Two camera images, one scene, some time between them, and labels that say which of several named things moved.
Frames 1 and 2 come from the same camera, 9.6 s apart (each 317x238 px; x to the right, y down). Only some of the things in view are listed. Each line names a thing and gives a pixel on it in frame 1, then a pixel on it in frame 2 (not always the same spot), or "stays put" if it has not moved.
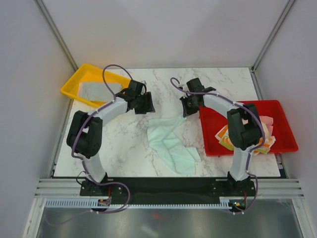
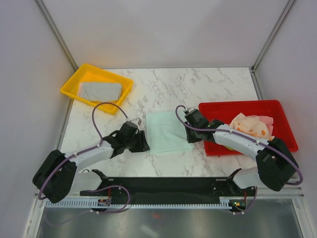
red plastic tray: (212, 120) stays put
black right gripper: (187, 111) → (191, 139)
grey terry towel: (98, 91) stays put
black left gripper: (148, 107) → (142, 146)
